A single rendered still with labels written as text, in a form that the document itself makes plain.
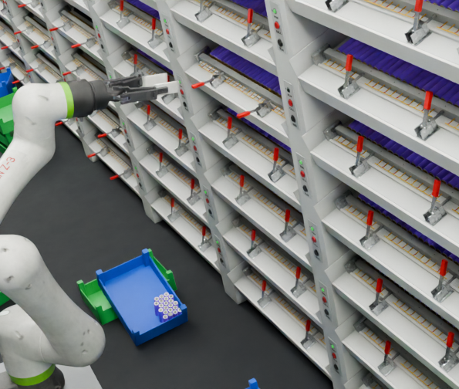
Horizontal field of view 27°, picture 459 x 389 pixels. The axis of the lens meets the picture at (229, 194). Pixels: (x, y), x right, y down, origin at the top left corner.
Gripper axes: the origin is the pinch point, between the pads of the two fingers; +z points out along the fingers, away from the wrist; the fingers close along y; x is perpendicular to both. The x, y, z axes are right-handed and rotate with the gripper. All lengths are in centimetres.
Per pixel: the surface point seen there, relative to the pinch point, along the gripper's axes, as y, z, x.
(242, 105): 4.7, 21.3, -8.1
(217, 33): -0.5, 16.6, 11.2
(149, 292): -51, 15, -94
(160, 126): -78, 33, -44
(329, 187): 40, 27, -20
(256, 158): 1.2, 27.8, -26.4
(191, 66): -29.8, 22.8, -7.2
